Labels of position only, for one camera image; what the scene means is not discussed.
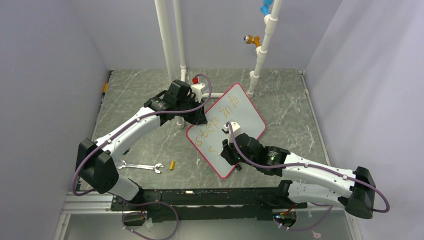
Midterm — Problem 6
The orange clamp mounted camera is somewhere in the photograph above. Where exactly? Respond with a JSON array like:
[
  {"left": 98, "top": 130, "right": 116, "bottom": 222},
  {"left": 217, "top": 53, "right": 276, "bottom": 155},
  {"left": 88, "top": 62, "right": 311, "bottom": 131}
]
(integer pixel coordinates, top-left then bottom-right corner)
[{"left": 243, "top": 34, "right": 261, "bottom": 47}]

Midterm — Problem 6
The silver open-end wrench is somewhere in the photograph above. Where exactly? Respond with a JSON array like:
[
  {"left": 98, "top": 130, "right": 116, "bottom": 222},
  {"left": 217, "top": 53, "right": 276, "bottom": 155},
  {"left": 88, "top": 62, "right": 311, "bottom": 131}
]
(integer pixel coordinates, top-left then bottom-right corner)
[{"left": 115, "top": 159, "right": 164, "bottom": 174}]

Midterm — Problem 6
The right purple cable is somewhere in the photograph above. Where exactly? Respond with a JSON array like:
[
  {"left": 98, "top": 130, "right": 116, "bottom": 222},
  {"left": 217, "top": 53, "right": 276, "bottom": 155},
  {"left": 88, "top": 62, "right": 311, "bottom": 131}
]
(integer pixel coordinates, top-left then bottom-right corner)
[{"left": 225, "top": 121, "right": 391, "bottom": 232}]

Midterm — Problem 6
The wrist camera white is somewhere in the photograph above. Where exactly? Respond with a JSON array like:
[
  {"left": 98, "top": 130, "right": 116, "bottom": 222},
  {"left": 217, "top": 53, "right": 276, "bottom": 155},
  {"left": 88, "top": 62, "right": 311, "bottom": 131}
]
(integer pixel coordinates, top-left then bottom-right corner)
[
  {"left": 221, "top": 120, "right": 242, "bottom": 139},
  {"left": 190, "top": 77, "right": 208, "bottom": 103}
]

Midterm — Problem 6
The blue clamp on pipe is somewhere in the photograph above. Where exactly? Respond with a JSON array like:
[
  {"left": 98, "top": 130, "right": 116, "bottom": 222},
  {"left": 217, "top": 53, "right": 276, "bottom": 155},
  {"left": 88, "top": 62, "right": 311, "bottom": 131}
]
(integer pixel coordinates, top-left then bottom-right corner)
[{"left": 259, "top": 0, "right": 274, "bottom": 16}]

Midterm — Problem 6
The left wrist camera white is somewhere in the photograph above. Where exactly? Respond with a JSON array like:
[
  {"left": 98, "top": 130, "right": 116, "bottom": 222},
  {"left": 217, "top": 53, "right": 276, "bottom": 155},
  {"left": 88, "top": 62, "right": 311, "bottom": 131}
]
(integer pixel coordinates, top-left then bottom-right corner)
[{"left": 190, "top": 77, "right": 208, "bottom": 103}]

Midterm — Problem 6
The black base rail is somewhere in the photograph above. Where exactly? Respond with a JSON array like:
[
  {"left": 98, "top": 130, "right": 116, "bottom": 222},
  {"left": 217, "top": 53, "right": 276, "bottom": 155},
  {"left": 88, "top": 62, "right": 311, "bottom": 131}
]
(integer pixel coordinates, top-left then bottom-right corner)
[{"left": 110, "top": 187, "right": 308, "bottom": 223}]

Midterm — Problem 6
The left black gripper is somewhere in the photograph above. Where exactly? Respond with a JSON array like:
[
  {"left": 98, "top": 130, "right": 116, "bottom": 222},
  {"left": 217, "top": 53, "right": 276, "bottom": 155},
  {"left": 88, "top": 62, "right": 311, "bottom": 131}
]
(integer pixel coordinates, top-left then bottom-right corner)
[{"left": 176, "top": 95, "right": 207, "bottom": 125}]

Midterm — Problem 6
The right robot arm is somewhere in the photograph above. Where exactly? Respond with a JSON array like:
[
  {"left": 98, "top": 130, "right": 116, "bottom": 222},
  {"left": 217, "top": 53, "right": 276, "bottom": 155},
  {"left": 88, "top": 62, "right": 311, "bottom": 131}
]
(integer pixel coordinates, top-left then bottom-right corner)
[{"left": 220, "top": 133, "right": 376, "bottom": 219}]

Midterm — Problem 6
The white pvc pipe frame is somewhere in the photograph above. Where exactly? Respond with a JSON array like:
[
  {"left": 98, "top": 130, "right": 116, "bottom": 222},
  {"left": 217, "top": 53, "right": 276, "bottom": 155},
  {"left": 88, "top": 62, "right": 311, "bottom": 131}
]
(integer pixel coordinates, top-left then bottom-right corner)
[{"left": 153, "top": 0, "right": 283, "bottom": 130}]

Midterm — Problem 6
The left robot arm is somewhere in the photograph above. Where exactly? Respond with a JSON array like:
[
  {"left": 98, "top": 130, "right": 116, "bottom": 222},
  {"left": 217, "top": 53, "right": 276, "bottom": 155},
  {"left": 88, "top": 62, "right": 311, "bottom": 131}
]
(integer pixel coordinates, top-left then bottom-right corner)
[{"left": 74, "top": 79, "right": 211, "bottom": 210}]

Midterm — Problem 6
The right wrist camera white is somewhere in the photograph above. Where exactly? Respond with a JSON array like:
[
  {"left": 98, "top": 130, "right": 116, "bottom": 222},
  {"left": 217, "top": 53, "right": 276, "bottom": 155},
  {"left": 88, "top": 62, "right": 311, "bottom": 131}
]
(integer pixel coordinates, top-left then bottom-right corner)
[{"left": 221, "top": 120, "right": 242, "bottom": 139}]

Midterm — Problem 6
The yellow marker cap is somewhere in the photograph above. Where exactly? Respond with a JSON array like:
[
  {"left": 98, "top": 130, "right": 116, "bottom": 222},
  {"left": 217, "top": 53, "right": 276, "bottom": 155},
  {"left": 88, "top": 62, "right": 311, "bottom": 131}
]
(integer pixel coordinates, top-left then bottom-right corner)
[{"left": 169, "top": 161, "right": 175, "bottom": 171}]

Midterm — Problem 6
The pink framed whiteboard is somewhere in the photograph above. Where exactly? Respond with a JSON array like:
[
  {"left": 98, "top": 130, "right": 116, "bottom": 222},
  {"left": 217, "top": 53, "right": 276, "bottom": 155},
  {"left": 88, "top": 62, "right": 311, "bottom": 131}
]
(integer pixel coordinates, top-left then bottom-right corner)
[{"left": 186, "top": 83, "right": 266, "bottom": 179}]

